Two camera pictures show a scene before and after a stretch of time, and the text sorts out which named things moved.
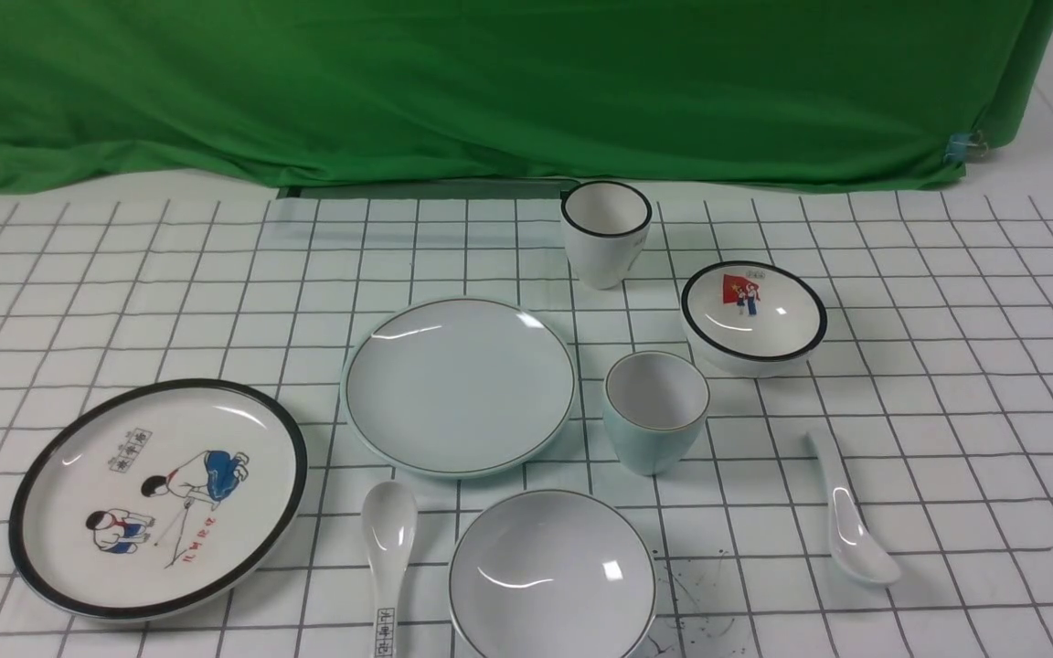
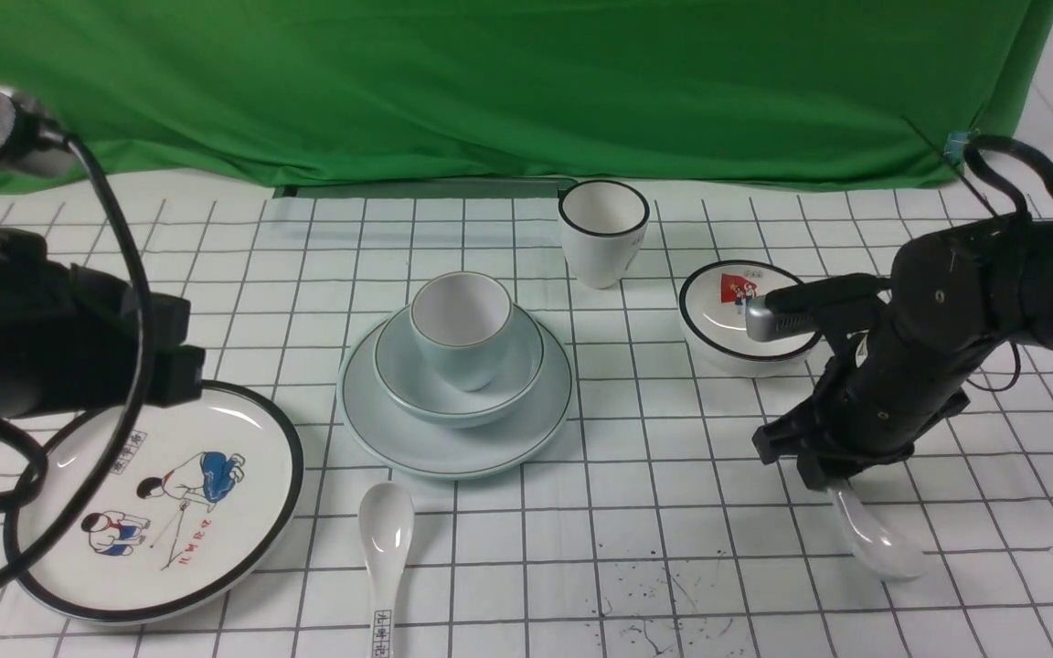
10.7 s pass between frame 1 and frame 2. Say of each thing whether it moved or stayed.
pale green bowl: moved
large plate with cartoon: stayed
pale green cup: moved
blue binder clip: stayed
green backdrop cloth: stayed
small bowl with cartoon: stayed
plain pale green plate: stayed
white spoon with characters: stayed
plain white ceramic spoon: moved
